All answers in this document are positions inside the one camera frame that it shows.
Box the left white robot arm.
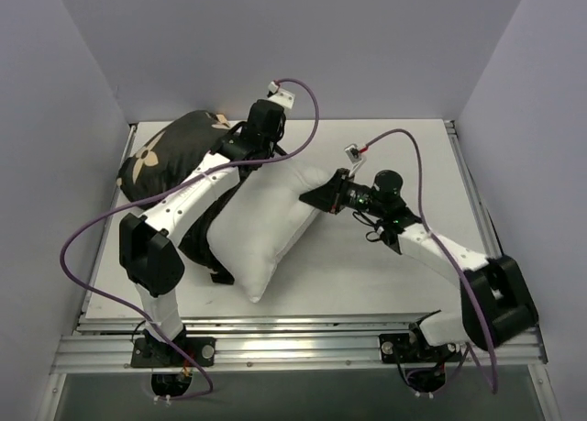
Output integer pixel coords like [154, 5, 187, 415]
[119, 91, 294, 365]

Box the black floral pillowcase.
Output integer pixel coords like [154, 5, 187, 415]
[116, 110, 238, 285]

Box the right aluminium side rail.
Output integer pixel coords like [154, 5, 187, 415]
[443, 120, 504, 259]

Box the left aluminium side rail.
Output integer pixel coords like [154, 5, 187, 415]
[77, 123, 138, 322]

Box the white pillow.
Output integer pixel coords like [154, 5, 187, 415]
[206, 159, 332, 303]

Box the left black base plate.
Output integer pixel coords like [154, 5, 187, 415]
[130, 334, 216, 369]

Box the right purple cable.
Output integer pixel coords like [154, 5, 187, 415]
[361, 127, 501, 394]

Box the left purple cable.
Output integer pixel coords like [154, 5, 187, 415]
[59, 76, 320, 400]

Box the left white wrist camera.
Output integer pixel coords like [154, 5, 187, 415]
[266, 81, 295, 111]

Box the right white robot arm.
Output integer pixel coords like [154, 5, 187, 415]
[299, 169, 539, 360]

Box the aluminium front rail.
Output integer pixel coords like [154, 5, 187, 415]
[50, 315, 549, 374]

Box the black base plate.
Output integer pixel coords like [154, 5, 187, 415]
[378, 332, 462, 364]
[130, 334, 216, 369]

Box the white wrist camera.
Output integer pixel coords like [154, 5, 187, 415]
[266, 81, 295, 111]
[345, 144, 366, 178]

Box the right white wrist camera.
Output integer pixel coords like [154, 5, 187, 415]
[345, 144, 366, 178]

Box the aluminium side rail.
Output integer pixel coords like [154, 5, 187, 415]
[443, 120, 504, 259]
[77, 123, 138, 322]

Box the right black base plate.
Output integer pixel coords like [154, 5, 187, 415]
[378, 332, 462, 364]

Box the purple cable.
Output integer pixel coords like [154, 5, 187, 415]
[361, 127, 501, 394]
[59, 76, 320, 400]

